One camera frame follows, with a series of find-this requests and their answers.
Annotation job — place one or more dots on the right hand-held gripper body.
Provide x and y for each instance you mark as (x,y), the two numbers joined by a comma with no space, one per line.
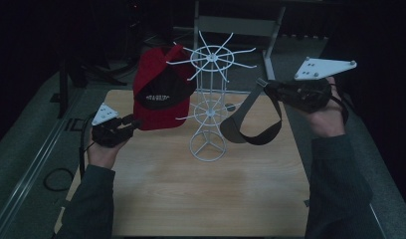
(307,94)

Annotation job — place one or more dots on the grey metal stand frame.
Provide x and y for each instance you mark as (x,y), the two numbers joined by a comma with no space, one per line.
(237,26)

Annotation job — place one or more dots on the person's left hand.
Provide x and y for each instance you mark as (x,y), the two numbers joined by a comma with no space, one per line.
(103,156)

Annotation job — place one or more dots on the red baseball cap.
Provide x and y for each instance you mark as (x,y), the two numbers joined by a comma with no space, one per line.
(158,109)

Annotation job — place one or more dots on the person's right hand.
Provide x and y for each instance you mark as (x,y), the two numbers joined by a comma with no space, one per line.
(325,121)

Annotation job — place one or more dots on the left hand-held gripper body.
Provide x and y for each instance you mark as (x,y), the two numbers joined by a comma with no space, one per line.
(108,134)

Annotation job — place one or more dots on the black stand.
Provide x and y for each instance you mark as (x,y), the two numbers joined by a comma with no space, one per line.
(63,89)

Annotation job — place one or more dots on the black rectangular frame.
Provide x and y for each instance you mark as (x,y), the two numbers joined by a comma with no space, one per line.
(75,124)

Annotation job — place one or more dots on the small dark round disc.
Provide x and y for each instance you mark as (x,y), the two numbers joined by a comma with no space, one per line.
(230,107)

